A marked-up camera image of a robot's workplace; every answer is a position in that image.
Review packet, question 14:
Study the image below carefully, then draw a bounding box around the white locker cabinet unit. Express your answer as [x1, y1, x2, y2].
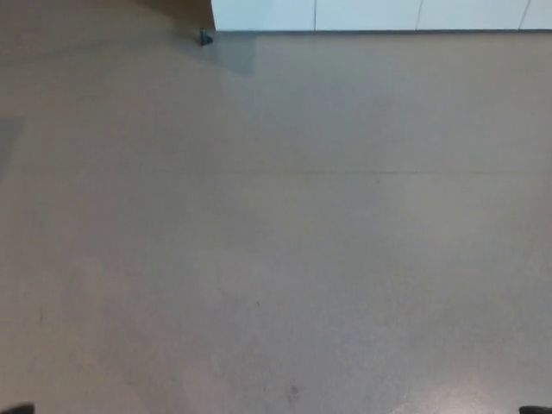
[210, 0, 552, 34]

